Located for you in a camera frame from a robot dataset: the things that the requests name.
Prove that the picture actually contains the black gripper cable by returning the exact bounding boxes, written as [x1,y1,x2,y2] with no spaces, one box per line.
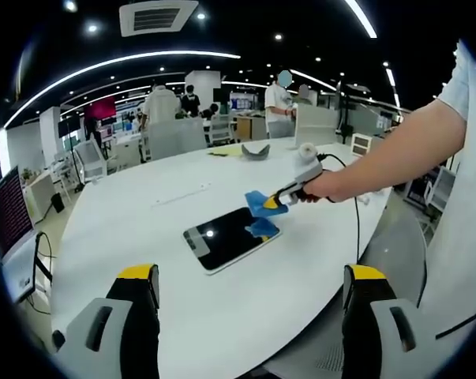
[316,152,361,265]

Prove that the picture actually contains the grey curved headset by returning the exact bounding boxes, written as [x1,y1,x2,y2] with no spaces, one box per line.
[241,144,271,162]

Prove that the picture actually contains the wooden cabinet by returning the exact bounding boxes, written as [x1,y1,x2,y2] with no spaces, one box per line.
[236,116,267,141]

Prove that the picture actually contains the red wall screen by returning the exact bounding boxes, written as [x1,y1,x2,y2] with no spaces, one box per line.
[83,96,117,119]

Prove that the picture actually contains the person's right hand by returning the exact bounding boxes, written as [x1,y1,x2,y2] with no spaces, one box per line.
[298,169,341,205]

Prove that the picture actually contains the white desk partition panel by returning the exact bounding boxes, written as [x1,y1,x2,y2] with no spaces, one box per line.
[294,103,339,147]

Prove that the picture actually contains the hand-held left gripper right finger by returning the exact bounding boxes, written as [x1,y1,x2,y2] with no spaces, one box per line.
[342,264,440,379]

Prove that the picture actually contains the black monitor cable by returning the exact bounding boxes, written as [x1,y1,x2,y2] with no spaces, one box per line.
[32,231,59,313]

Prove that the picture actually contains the grey chair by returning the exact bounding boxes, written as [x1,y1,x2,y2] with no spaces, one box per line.
[359,205,428,309]

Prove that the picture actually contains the grey desk partition panel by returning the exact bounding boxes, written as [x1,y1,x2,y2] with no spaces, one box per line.
[148,117,208,161]

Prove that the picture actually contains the ceiling air vent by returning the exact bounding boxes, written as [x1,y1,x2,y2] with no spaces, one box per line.
[118,0,199,38]

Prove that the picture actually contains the person's white shirt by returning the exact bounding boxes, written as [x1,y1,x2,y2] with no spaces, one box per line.
[417,39,476,340]

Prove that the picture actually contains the white mesh office chair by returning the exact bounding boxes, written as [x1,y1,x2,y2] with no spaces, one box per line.
[73,137,108,182]
[209,114,233,145]

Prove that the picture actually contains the blue cleaning cloth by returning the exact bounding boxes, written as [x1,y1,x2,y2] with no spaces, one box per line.
[244,189,290,218]

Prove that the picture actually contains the black tripod stand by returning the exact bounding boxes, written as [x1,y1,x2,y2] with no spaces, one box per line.
[337,81,369,145]
[58,120,87,193]

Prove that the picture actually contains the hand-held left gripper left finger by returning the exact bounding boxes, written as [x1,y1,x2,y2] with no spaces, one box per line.
[51,263,161,379]

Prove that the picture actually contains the dark computer monitor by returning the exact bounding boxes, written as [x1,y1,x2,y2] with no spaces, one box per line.
[0,165,39,305]

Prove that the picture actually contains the yellow paper sheet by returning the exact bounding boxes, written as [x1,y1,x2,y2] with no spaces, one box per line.
[207,146,245,158]

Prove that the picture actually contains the black cord on shirt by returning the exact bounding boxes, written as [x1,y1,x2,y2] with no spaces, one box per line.
[434,310,476,340]

